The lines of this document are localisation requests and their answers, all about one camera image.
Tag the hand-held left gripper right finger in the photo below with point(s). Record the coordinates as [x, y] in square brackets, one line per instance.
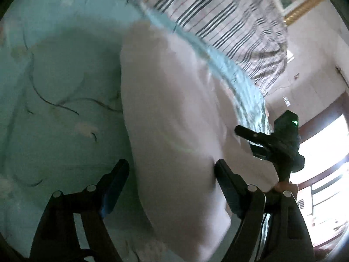
[231, 191]

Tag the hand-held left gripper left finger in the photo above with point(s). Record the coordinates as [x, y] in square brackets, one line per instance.
[113, 193]

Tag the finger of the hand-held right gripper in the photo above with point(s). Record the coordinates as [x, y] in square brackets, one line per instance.
[252, 136]
[260, 152]

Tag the white zip jacket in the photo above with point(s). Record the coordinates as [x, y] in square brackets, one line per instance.
[177, 114]

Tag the person's right hand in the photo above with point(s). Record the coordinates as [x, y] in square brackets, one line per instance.
[286, 187]

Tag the window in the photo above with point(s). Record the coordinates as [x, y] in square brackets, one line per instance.
[324, 155]

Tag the plaid quilt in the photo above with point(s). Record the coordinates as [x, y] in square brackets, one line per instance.
[218, 19]

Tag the teal floral bedsheet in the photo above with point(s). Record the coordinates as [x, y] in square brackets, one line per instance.
[68, 73]

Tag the gold framed wall poster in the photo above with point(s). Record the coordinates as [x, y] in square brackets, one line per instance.
[300, 11]

